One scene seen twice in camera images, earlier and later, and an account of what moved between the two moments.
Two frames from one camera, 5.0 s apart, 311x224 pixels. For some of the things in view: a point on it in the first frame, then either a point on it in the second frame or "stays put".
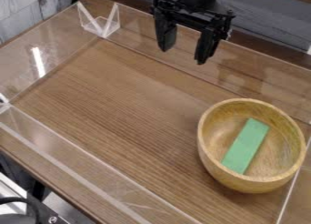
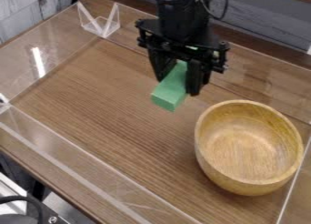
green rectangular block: x=245 y=149 → x=171 y=89
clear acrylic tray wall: x=75 y=177 stays put
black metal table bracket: x=46 y=214 stays put
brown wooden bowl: x=251 y=144 stays put
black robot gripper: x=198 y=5 → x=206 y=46
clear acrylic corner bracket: x=100 y=25 stays put
